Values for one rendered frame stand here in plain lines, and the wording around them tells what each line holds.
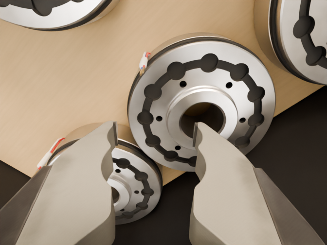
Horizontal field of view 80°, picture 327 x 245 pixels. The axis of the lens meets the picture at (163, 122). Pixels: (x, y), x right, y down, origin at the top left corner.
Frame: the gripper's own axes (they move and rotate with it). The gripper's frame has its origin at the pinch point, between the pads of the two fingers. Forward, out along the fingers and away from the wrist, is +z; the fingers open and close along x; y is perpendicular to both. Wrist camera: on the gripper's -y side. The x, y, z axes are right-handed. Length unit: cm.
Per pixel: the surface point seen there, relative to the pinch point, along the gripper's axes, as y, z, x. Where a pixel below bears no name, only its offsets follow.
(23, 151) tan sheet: 5.9, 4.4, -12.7
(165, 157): 4.0, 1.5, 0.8
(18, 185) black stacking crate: 9.2, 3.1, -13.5
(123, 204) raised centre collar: 8.7, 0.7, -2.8
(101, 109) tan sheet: 1.2, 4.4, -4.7
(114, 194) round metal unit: 8.9, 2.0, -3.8
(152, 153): 3.3, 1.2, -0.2
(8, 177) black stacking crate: 8.3, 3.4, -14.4
